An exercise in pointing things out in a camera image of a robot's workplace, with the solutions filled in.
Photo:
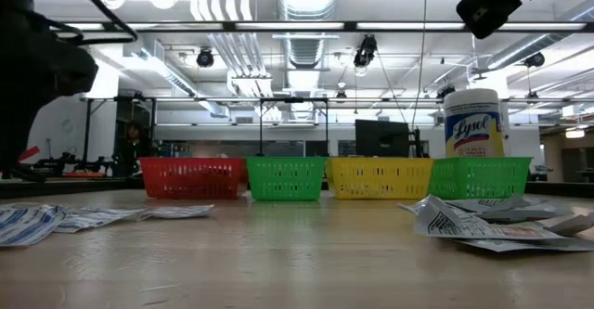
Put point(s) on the black monitor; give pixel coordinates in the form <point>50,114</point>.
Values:
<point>380,137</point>

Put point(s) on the black aluminium table frame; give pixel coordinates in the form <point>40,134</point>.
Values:
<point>83,186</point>

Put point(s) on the yellow Lysol wipes canister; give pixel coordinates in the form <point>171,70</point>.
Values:
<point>473,128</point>

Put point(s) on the red plastic basket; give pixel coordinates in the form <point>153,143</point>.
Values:
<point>190,179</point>

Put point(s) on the black overhead camera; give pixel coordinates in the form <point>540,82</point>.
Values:
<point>366,49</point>

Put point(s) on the black mounted camera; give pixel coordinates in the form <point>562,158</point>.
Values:
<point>534,59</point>
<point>205,58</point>

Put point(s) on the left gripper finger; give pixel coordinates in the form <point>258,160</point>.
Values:
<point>14,132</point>

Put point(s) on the green plastic basket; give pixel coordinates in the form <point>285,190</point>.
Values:
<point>478,176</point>
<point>285,176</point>

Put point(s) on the black distant workstation frame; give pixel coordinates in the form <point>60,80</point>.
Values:
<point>87,128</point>

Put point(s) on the yellow plastic basket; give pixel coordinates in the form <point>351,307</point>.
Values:
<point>380,176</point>

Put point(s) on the black distant robot arm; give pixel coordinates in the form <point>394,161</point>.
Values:
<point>69,163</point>

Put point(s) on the silver ceiling air duct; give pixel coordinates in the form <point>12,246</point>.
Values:
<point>306,3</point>

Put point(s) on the red distant object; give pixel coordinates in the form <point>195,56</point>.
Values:
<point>31,152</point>

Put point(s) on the person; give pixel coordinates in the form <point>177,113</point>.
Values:
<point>132,144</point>

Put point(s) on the black overhead beam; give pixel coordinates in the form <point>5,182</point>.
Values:
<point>350,26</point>

